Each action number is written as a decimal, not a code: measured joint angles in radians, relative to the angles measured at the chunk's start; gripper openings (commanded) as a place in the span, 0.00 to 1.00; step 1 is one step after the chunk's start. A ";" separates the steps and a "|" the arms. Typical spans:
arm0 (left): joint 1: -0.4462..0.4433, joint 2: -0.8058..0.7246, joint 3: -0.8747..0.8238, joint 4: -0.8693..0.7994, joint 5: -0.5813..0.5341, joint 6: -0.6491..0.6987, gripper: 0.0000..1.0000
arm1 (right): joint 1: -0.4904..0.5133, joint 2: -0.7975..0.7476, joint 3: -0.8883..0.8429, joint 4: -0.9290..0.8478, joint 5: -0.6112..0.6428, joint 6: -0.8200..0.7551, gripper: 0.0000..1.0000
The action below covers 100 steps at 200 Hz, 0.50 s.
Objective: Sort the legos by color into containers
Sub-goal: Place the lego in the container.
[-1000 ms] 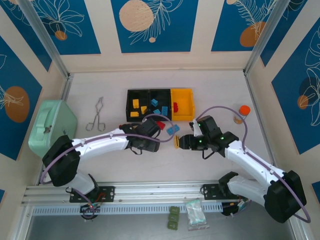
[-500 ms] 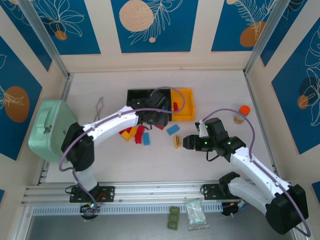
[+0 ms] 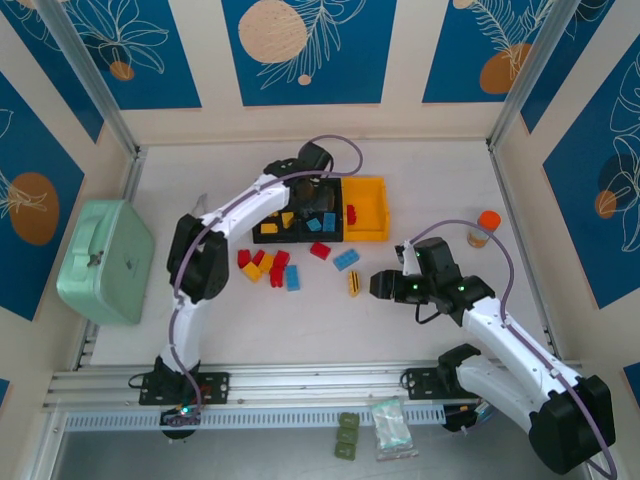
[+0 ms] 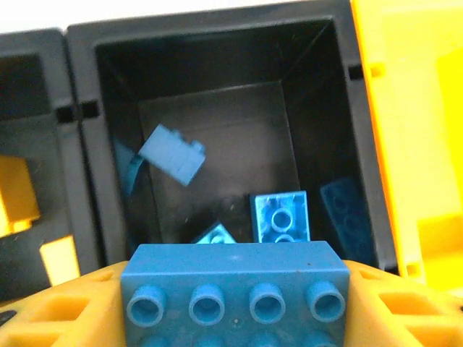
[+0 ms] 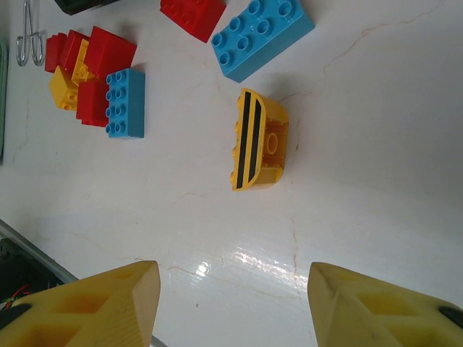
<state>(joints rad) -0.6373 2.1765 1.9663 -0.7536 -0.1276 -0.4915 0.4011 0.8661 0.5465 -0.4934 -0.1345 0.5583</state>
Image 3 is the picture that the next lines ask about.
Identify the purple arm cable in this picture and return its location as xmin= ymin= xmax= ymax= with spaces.
xmin=405 ymin=219 xmax=617 ymax=480
xmin=169 ymin=134 xmax=364 ymax=426

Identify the aluminium frame post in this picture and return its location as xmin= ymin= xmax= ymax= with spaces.
xmin=486 ymin=0 xmax=587 ymax=151
xmin=34 ymin=0 xmax=147 ymax=161

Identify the yellow plastic bin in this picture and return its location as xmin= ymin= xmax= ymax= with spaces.
xmin=341 ymin=175 xmax=391 ymax=244

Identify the blue floral wall panel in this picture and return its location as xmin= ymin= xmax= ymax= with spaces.
xmin=542 ymin=47 xmax=640 ymax=310
xmin=0 ymin=0 xmax=106 ymax=145
xmin=519 ymin=0 xmax=640 ymax=134
xmin=62 ymin=0 xmax=204 ymax=111
xmin=0 ymin=69 xmax=86 ymax=321
xmin=221 ymin=0 xmax=399 ymax=107
xmin=421 ymin=0 xmax=559 ymax=105

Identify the aluminium side rail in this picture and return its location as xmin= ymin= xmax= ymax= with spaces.
xmin=74 ymin=146 xmax=149 ymax=374
xmin=487 ymin=143 xmax=566 ymax=361

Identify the black plastic bin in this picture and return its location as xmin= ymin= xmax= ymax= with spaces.
xmin=297 ymin=177 xmax=346 ymax=245
xmin=251 ymin=177 xmax=301 ymax=245

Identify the white slotted cable tray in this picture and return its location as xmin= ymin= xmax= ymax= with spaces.
xmin=64 ymin=403 xmax=446 ymax=432

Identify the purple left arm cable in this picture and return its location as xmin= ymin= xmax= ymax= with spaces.
xmin=169 ymin=134 xmax=364 ymax=426

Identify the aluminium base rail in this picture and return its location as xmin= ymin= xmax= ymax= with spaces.
xmin=42 ymin=360 xmax=586 ymax=409

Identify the clear plastic bag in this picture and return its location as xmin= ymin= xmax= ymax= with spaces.
xmin=369 ymin=397 xmax=420 ymax=462

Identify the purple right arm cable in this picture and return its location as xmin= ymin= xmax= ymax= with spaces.
xmin=405 ymin=219 xmax=617 ymax=480

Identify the mint green carry case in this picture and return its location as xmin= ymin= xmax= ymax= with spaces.
xmin=55 ymin=199 xmax=156 ymax=326

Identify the orange capped bottle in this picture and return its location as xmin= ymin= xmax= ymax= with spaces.
xmin=467 ymin=210 xmax=502 ymax=249

